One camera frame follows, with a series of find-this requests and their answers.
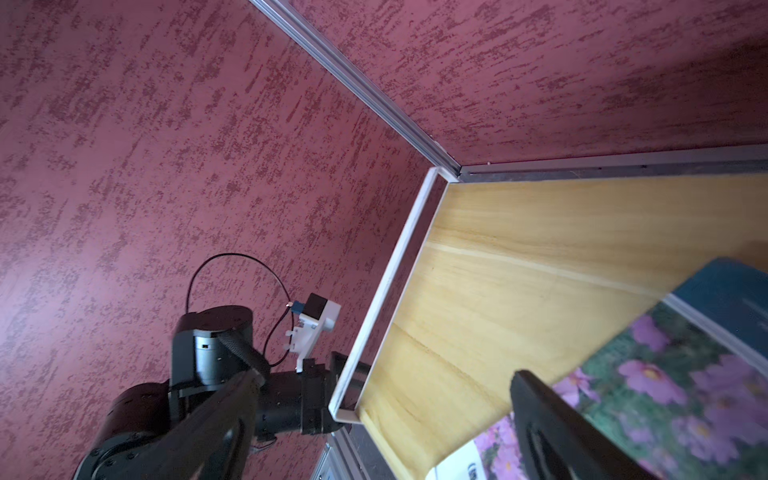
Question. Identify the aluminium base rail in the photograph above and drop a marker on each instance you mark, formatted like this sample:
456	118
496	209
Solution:
350	453

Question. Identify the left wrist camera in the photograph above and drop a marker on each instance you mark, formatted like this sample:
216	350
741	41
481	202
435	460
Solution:
314	317

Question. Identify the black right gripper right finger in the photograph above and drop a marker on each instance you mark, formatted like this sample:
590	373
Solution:
556	442

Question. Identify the pink flower seed bag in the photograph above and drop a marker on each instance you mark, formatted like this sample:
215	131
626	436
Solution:
682	390

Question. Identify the left aluminium corner post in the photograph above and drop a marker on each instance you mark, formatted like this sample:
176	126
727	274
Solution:
303	33

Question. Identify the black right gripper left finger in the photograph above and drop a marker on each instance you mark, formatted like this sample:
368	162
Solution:
214	441

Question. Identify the white wooden two-tier shelf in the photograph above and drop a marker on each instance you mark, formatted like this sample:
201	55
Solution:
538	275

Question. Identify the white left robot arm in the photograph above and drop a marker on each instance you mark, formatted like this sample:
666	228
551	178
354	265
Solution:
208	348

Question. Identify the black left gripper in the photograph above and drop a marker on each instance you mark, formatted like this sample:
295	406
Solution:
294	399

